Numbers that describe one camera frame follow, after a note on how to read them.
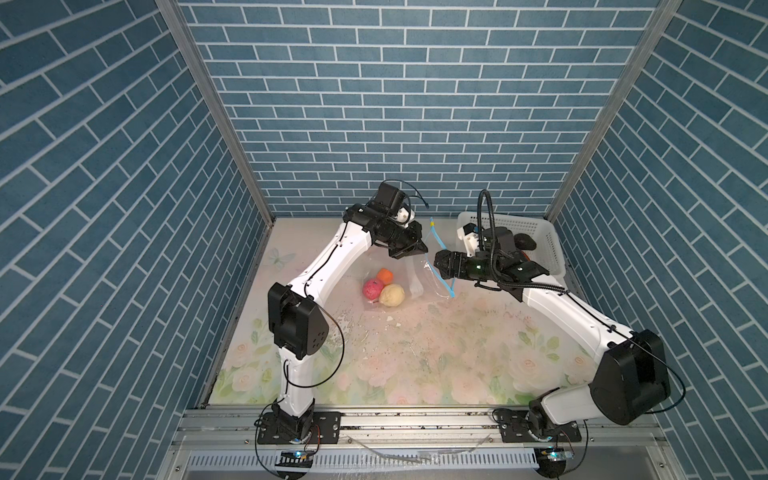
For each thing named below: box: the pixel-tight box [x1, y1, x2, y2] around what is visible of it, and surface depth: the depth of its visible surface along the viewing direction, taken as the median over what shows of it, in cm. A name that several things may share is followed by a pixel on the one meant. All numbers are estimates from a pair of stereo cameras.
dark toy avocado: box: [514, 233, 537, 251], surface depth 110 cm
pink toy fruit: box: [362, 278, 384, 301], surface depth 96 cm
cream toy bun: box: [379, 284, 406, 307], surface depth 95 cm
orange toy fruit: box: [376, 268, 394, 286], surface depth 99 cm
